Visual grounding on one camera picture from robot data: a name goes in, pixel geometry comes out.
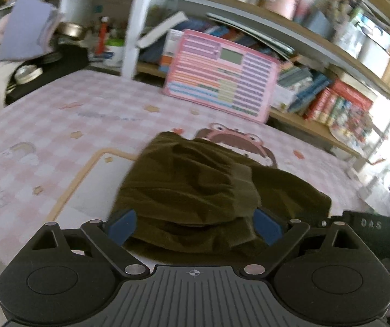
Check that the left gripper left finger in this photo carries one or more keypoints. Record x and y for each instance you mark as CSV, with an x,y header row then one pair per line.
x,y
108,238

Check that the black keyboard bag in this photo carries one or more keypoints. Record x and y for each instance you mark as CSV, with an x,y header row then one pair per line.
x,y
72,58

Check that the olive brown garment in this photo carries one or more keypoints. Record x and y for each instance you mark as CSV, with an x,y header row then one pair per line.
x,y
197,197

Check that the metal bowl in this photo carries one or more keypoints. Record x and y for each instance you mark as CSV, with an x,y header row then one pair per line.
x,y
74,31

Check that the white shelf post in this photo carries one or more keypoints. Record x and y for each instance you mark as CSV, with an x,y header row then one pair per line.
x,y
136,24

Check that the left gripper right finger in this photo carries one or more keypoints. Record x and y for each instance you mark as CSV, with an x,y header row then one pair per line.
x,y
281,238

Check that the red book set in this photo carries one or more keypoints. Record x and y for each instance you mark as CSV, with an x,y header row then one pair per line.
x,y
334,100

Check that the white plastic jar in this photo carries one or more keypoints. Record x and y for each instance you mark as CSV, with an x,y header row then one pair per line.
x,y
114,52

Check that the pink checkered bed sheet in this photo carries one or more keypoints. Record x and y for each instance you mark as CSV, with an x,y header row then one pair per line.
x,y
65,148

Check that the lavender folded cloth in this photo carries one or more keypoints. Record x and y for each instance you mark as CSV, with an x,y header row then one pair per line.
x,y
29,30

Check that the pink toy keyboard tablet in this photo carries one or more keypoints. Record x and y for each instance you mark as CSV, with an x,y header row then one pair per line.
x,y
223,75

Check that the white book on top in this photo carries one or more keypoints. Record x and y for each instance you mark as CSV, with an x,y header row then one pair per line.
x,y
161,29

